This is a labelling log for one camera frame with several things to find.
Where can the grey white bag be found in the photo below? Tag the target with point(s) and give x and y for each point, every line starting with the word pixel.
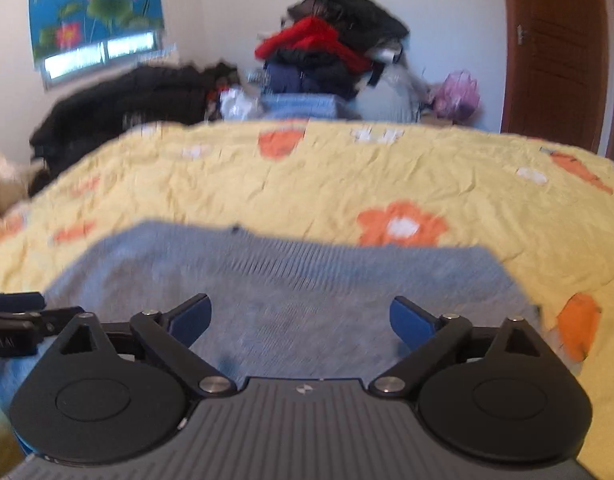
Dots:
pixel 392 95

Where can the red garment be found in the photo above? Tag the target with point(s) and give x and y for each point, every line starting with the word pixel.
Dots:
pixel 307 40

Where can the navy jacket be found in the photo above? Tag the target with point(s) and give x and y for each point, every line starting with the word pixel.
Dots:
pixel 312 72

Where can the white crumpled cloth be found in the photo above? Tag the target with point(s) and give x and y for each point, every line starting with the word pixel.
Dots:
pixel 239 102

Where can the cream cloth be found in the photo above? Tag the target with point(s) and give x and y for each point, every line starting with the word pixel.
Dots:
pixel 4 180

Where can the pink plastic bag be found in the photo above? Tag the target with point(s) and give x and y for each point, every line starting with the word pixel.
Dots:
pixel 457 95

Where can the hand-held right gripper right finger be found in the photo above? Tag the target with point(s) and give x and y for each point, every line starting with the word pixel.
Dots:
pixel 411 317

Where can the wooden door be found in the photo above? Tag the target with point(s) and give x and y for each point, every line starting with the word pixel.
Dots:
pixel 557 50

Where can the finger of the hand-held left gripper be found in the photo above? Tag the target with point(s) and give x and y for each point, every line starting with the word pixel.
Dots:
pixel 52 317
pixel 14 301

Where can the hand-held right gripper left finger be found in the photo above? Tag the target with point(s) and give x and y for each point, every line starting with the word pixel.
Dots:
pixel 191 319

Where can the yellow carrot print blanket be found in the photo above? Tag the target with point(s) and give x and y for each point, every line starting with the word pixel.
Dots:
pixel 312 180

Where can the grey knit sweater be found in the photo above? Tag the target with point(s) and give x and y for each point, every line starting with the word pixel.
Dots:
pixel 287 290

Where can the light blue folded cloth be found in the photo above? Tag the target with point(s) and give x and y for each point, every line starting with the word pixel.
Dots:
pixel 302 106

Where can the lotus wall poster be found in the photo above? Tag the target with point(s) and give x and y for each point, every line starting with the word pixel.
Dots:
pixel 92 5

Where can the black coat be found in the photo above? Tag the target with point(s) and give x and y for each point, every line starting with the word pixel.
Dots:
pixel 132 100

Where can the black jacket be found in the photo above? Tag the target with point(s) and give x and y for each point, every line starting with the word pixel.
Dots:
pixel 357 15

